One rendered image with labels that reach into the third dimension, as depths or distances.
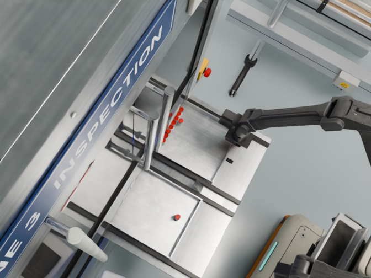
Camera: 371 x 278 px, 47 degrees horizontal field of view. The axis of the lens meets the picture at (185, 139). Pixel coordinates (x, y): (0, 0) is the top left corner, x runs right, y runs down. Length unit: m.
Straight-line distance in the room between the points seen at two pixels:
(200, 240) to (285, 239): 0.83
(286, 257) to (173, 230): 0.90
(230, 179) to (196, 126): 0.27
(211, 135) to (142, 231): 0.49
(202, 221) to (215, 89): 1.35
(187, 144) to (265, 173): 1.08
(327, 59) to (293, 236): 1.00
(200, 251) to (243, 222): 0.99
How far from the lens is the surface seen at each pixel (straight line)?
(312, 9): 2.28
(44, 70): 0.55
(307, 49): 2.56
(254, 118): 1.53
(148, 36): 0.68
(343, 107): 1.34
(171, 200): 1.74
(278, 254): 2.44
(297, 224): 2.50
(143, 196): 1.73
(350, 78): 2.58
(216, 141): 1.82
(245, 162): 1.83
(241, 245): 2.68
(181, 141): 1.80
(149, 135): 0.90
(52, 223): 0.70
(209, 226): 1.75
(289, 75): 3.09
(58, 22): 0.59
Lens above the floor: 2.59
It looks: 71 degrees down
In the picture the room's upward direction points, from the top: 22 degrees clockwise
